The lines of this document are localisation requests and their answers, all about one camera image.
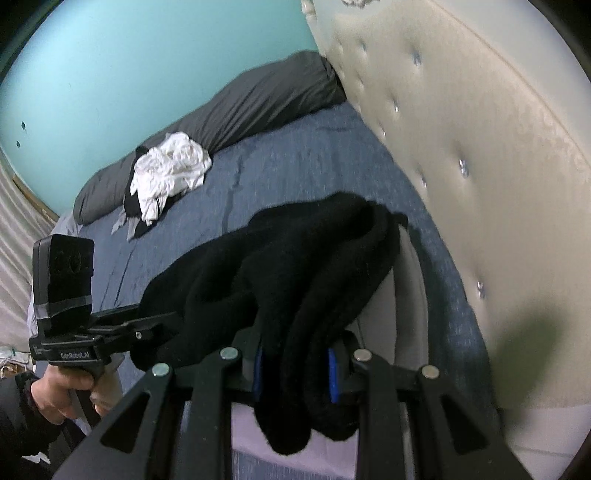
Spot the black sweater white trim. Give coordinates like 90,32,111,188
130,192,408,455

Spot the person's left forearm black sleeve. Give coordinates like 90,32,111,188
1,372,86,480

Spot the person's left hand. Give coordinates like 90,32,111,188
30,354,123,425

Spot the light grey duvet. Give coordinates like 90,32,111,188
50,210,82,237

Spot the beige striped curtain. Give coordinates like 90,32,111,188
0,155,54,352

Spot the black garment in pile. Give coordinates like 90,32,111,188
123,145,183,218

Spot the white garment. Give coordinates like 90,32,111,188
129,132,212,226

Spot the dark grey long pillow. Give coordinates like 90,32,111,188
73,50,346,226

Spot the cream tufted headboard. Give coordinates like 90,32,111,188
301,1,590,479

